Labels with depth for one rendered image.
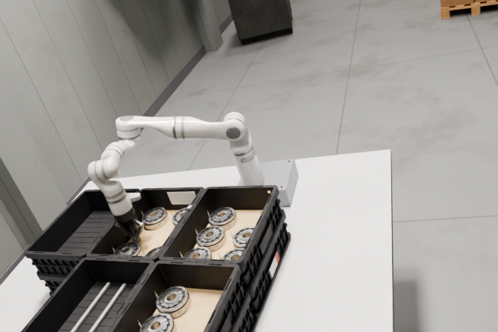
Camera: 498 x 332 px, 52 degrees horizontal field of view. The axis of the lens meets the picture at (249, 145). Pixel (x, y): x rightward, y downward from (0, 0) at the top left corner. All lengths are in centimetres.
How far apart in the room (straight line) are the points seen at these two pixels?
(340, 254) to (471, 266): 106
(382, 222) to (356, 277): 28
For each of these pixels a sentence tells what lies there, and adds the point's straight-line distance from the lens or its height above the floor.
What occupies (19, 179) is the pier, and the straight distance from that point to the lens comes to 357.
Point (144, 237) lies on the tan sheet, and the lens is 199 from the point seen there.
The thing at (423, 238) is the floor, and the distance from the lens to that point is 290.
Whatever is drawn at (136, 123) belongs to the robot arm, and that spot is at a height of 119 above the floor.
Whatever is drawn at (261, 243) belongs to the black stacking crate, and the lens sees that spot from 168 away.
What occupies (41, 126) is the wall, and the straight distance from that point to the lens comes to 405.
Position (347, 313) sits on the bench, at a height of 70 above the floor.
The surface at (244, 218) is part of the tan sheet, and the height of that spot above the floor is 83.
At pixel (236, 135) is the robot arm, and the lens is 196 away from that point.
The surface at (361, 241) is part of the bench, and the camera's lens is 185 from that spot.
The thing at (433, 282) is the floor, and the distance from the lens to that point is 267.
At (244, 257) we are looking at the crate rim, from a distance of 155.
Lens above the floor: 190
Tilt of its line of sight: 27 degrees down
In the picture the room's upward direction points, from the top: 17 degrees counter-clockwise
